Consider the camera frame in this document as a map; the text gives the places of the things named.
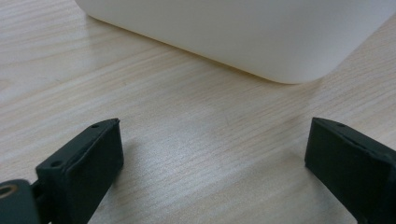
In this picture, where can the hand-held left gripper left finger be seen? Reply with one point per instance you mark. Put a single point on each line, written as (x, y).
(84, 168)

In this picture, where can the white plastic basin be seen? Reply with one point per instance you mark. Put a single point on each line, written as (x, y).
(249, 31)

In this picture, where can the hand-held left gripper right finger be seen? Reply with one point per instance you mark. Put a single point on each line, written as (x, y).
(351, 168)

